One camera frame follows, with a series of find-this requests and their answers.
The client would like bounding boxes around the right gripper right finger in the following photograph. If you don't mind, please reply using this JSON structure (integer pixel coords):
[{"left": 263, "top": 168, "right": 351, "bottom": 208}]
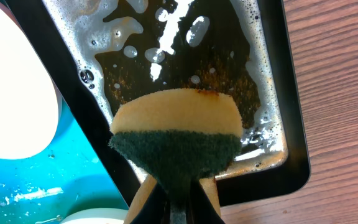
[{"left": 186, "top": 179, "right": 224, "bottom": 224}]

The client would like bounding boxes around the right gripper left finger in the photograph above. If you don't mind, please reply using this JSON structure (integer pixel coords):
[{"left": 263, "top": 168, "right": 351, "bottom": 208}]
[{"left": 130, "top": 183, "right": 170, "bottom": 224}]

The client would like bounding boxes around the white plate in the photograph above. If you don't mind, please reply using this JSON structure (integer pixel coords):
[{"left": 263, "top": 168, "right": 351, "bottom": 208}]
[
  {"left": 61, "top": 208, "right": 127, "bottom": 224},
  {"left": 0, "top": 3, "right": 62, "bottom": 159}
]

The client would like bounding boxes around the green and yellow sponge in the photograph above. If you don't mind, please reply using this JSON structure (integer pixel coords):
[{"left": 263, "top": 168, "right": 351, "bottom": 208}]
[{"left": 109, "top": 88, "right": 243, "bottom": 223}]

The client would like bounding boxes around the teal plastic tray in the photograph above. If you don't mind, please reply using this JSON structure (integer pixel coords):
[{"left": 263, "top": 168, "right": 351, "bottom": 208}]
[{"left": 0, "top": 104, "right": 128, "bottom": 224}]

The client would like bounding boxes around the black soapy water tray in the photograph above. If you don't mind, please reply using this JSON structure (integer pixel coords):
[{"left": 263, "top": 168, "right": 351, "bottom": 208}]
[{"left": 7, "top": 0, "right": 310, "bottom": 206}]

